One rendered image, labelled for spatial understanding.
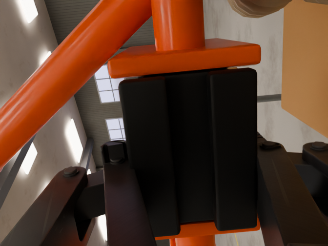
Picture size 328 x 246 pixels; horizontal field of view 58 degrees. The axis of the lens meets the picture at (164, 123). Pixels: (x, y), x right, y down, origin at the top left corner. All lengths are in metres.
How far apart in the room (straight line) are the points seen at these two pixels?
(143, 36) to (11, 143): 8.54
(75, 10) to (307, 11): 8.45
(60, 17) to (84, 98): 2.58
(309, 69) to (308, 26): 0.04
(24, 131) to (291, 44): 0.27
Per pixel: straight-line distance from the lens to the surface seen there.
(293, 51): 0.34
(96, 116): 10.15
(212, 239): 0.17
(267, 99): 2.25
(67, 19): 8.81
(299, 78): 0.33
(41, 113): 0.16
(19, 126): 0.17
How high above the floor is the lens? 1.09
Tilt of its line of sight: 1 degrees up
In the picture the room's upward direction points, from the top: 95 degrees counter-clockwise
